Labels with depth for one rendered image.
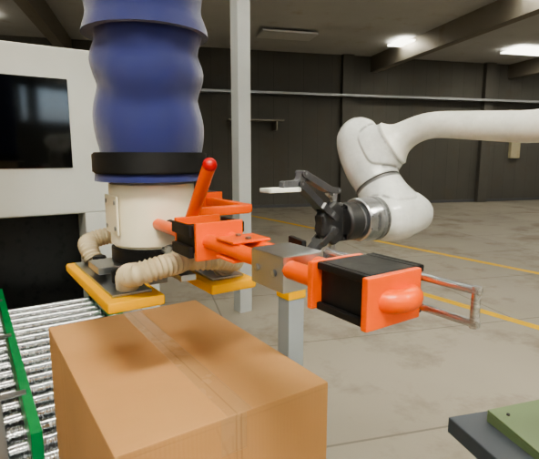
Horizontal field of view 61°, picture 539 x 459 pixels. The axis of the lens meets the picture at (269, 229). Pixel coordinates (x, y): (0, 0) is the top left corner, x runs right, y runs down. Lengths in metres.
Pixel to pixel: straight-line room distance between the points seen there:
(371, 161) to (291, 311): 0.63
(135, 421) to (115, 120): 0.51
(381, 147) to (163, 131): 0.45
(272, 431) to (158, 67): 0.67
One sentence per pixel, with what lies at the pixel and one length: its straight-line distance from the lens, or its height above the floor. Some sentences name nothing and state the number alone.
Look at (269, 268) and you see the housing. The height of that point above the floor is 1.24.
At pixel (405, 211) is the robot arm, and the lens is 0.96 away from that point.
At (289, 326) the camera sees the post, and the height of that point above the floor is 0.85.
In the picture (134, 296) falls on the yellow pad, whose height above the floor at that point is 1.13.
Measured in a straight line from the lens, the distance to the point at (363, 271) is 0.43.
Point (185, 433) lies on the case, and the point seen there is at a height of 0.95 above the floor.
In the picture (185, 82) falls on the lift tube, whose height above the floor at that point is 1.51.
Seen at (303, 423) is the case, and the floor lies 0.88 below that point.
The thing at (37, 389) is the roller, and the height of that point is 0.54.
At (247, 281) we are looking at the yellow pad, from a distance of 0.90.
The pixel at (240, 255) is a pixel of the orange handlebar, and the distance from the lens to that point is 0.60.
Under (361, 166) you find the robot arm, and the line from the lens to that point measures 1.00.
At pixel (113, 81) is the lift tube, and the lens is 0.89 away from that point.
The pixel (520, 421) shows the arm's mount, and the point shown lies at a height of 0.78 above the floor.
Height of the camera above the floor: 1.37
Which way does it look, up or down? 9 degrees down
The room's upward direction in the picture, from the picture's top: straight up
